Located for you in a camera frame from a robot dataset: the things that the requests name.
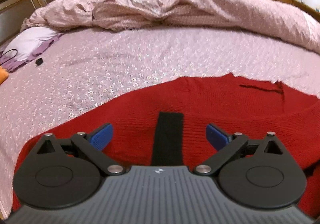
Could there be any red knit sweater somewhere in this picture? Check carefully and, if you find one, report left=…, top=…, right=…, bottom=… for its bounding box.
left=7, top=74, right=319, bottom=223

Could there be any pink floral bed sheet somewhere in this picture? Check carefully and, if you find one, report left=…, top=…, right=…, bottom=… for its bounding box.
left=1, top=28, right=319, bottom=216

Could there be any orange object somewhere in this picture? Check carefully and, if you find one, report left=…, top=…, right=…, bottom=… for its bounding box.
left=0, top=67, right=9, bottom=85

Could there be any small black object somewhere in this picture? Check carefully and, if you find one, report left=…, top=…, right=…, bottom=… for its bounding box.
left=35, top=58, right=43, bottom=65

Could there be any lavender pillow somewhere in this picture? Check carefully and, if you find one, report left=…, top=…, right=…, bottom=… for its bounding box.
left=1, top=27, right=62, bottom=73

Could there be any pink floral duvet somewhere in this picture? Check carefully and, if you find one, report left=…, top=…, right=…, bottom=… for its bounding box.
left=21, top=0, right=319, bottom=52

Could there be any black cable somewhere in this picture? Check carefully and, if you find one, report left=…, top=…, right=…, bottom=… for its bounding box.
left=0, top=48, right=19, bottom=65

